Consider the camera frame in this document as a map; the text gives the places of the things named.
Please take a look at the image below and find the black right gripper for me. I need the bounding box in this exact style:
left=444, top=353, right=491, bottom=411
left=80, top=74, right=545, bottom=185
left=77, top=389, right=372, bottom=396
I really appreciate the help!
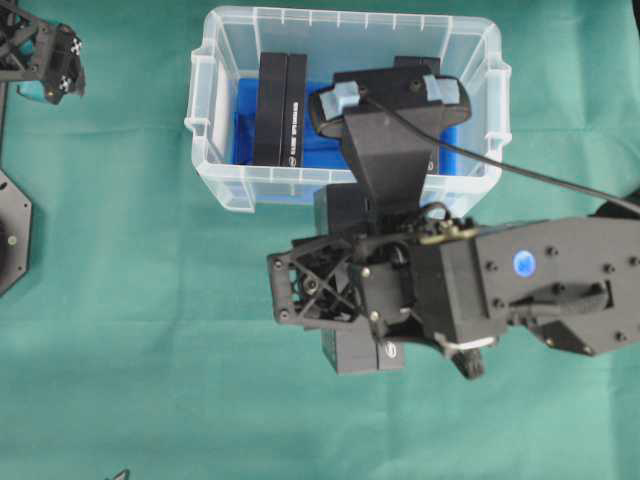
left=267, top=232, right=422, bottom=333

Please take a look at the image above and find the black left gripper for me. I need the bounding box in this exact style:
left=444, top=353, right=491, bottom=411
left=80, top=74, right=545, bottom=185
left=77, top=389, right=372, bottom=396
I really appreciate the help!
left=1, top=1, right=86, bottom=105

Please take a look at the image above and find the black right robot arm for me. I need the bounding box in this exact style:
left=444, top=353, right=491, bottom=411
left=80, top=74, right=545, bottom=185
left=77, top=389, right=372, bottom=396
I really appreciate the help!
left=268, top=207, right=639, bottom=379

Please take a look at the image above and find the clear plastic storage case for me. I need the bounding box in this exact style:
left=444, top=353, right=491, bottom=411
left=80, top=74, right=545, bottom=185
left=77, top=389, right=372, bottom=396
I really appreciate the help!
left=185, top=6, right=512, bottom=215

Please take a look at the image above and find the green table cloth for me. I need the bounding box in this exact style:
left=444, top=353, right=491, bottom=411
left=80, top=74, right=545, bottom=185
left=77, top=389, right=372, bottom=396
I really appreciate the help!
left=1, top=1, right=639, bottom=479

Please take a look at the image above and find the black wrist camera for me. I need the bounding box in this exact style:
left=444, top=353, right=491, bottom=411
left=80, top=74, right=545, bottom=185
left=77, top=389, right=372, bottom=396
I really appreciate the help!
left=309, top=66, right=472, bottom=218

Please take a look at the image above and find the black camera cable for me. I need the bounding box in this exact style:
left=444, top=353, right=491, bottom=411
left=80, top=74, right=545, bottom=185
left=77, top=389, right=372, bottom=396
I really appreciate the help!
left=364, top=94, right=640, bottom=216

